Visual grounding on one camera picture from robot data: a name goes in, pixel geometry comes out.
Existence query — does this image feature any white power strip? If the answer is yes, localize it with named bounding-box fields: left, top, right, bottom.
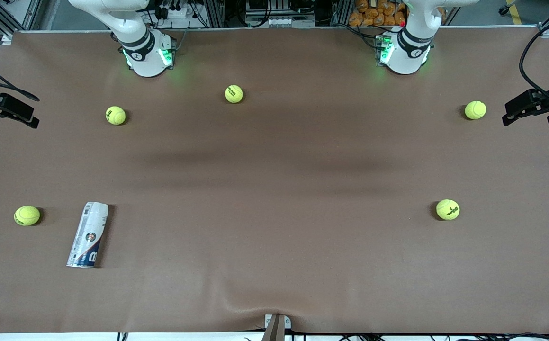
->
left=153, top=0, right=192, bottom=20

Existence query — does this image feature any yellow tennis ball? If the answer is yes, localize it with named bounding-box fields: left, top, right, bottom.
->
left=14, top=205, right=41, bottom=227
left=436, top=199, right=460, bottom=221
left=464, top=100, right=487, bottom=120
left=105, top=105, right=127, bottom=126
left=225, top=84, right=244, bottom=104

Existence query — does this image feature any grey metal table bracket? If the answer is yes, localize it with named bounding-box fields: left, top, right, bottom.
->
left=261, top=314, right=292, bottom=341

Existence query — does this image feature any white terminal block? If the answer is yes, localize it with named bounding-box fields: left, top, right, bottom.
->
left=266, top=17, right=316, bottom=27

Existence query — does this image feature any brown table mat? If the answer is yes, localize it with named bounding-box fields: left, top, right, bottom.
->
left=0, top=26, right=549, bottom=334

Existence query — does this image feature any white blue tennis ball can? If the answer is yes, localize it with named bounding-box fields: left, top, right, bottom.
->
left=66, top=201, right=109, bottom=269

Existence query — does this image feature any orange items pile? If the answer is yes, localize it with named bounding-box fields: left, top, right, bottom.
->
left=349, top=0, right=407, bottom=27

